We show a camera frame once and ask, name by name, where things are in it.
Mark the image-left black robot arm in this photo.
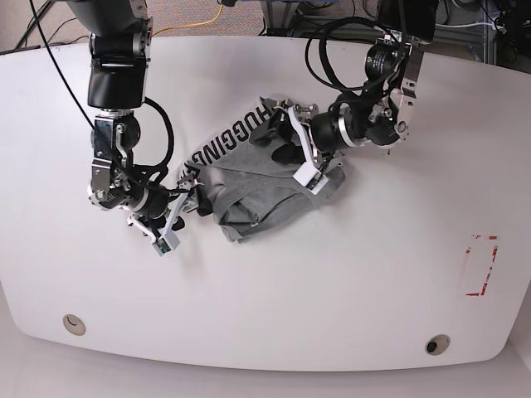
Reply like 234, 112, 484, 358
68, 1, 203, 255

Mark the yellow cable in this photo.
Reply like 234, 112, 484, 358
153, 3, 225, 38

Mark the grey t-shirt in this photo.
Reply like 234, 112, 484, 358
174, 97, 345, 243

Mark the aluminium frame stand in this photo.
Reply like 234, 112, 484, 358
260, 0, 499, 66

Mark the left table grommet hole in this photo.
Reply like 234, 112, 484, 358
62, 314, 86, 337

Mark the table grommet hole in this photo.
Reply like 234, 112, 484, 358
62, 314, 86, 337
425, 334, 451, 356

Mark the red tape rectangle marking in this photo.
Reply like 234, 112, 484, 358
460, 235, 499, 297

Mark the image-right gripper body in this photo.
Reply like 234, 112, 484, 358
272, 99, 353, 179

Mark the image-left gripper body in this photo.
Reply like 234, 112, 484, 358
125, 175, 202, 245

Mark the right table grommet hole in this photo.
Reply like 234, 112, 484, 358
425, 334, 451, 356

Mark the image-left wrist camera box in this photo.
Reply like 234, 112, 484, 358
152, 231, 180, 256

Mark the black floor cable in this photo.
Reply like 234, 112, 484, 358
14, 0, 92, 49

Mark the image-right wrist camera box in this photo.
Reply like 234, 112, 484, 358
293, 162, 329, 196

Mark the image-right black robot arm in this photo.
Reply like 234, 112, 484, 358
251, 1, 439, 165

